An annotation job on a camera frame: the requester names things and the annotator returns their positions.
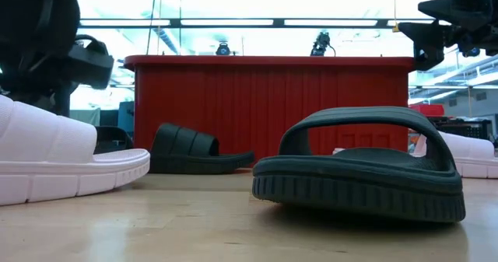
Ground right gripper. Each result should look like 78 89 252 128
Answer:
398 0 498 72

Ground pale pink slide sandal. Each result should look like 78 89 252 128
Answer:
0 94 151 208
333 131 498 180

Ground black slide sandal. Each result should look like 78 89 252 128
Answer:
149 122 256 176
251 106 467 223

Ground red bin on shelf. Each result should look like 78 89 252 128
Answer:
408 103 445 118

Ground red plastic bin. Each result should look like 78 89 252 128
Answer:
123 54 416 168

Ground white curtain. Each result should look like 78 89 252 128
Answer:
69 108 101 127

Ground blue cabinet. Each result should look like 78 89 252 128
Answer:
117 100 135 138

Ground black ceiling beam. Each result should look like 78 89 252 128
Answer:
79 18 429 29

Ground thin hanging cable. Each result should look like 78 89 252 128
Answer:
146 0 157 56

